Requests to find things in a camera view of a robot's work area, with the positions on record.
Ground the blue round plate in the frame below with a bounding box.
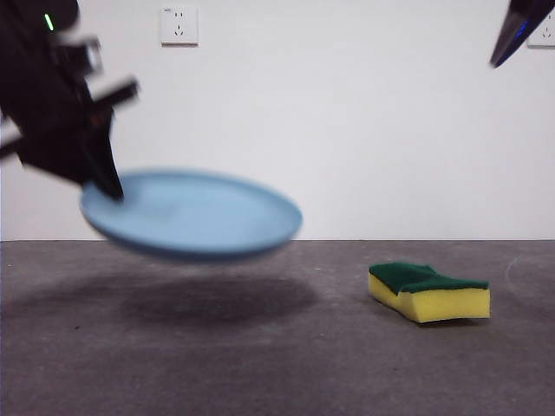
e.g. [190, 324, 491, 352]
[79, 167, 304, 264]

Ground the yellow sponge with green scourer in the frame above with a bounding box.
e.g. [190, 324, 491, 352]
[368, 261, 492, 325]

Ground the white wall socket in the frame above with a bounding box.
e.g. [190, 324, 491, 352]
[526, 11, 555, 49]
[160, 6, 200, 48]

